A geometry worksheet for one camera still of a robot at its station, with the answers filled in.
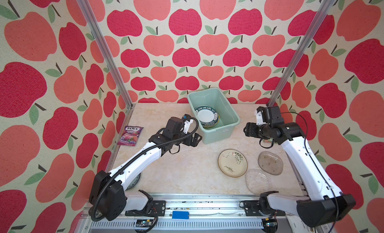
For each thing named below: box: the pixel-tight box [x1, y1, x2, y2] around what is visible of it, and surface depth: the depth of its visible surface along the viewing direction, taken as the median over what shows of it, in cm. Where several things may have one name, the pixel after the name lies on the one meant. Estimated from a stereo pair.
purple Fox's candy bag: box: [117, 125, 144, 147], surface depth 103 cm
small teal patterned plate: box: [125, 172, 141, 191], surface depth 83 cm
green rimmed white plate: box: [194, 105, 219, 128], surface depth 113 cm
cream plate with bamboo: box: [217, 148, 248, 178], surface depth 92 cm
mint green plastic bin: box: [187, 87, 240, 145], surface depth 107 cm
